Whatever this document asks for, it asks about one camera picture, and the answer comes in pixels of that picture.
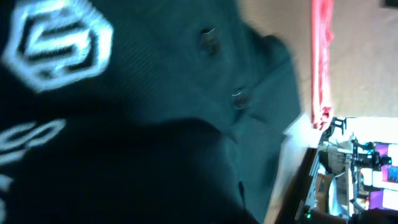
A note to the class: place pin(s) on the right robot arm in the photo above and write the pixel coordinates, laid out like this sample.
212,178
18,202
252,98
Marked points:
372,216

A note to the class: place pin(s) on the red shirt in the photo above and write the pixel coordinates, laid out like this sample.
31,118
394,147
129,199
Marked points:
321,37

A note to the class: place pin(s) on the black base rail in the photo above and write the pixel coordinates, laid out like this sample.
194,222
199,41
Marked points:
300,198

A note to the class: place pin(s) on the black polo shirt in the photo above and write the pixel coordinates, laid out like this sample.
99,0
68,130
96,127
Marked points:
140,112

